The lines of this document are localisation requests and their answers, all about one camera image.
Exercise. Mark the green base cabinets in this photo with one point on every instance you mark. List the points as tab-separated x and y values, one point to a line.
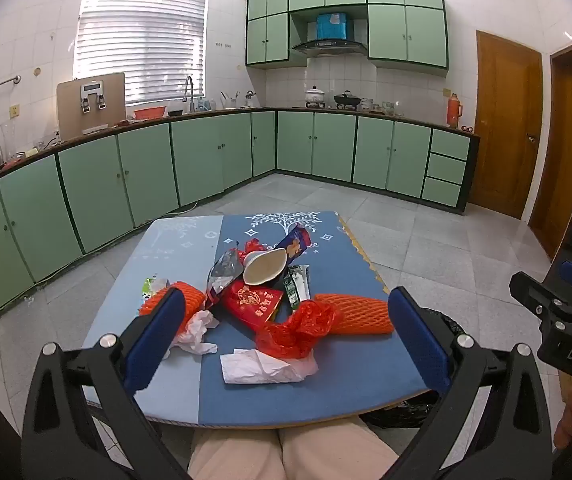
206	155

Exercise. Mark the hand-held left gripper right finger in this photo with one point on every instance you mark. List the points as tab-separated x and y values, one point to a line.
418	345

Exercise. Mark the long orange foam fruit net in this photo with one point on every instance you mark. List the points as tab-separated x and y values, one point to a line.
360	312

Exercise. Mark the green wall cabinets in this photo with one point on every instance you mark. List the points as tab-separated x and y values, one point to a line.
405	30

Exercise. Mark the black trash bag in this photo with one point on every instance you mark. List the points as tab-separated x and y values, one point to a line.
405	415

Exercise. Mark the white pot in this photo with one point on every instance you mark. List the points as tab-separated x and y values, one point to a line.
315	97

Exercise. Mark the steel faucet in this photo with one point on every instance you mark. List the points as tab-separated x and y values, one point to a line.
189	95

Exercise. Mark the yellow wall socket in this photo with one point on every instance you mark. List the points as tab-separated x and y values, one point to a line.
15	111

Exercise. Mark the person's beige trousers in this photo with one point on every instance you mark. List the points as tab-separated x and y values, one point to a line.
316	452

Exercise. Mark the cardboard box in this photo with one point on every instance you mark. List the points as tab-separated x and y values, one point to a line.
73	115

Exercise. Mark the red basin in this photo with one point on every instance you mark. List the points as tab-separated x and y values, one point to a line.
150	112

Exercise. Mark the short orange foam fruit net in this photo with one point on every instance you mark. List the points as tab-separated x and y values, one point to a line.
193	300

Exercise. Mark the white paper cup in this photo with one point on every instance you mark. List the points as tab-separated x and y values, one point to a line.
263	270

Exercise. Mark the red thermos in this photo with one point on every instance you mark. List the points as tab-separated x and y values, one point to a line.
453	110

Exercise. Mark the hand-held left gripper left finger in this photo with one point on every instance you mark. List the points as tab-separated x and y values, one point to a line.
156	340

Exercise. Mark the steel stovetop kettle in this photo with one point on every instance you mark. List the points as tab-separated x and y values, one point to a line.
251	99

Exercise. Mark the large red plastic bag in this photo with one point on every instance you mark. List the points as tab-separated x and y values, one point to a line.
296	330

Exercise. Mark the green and white wrapper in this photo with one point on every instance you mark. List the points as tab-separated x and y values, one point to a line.
148	290

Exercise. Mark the white window blind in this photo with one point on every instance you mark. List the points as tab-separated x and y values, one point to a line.
141	40

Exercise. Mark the silver snack bag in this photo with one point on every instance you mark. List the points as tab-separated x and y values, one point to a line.
223	272

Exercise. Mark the white tissue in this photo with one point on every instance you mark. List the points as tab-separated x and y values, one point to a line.
198	327
251	367

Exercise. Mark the green sachet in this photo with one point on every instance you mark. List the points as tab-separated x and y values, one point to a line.
296	285

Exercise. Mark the blue snack bag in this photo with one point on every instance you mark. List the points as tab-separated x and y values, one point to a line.
296	245

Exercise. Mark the blue two-tone table mat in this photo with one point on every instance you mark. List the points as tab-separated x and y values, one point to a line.
246	405

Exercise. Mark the small red plastic wrapper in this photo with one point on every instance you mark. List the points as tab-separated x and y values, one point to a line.
252	246

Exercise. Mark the wooden door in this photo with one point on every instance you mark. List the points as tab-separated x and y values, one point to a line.
563	160
503	125

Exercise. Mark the range hood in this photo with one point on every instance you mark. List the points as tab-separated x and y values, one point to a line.
331	47

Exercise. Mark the black wok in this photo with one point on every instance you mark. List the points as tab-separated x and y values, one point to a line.
346	101

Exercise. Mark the red packet with gold print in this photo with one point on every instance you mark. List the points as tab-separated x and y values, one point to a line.
251	302

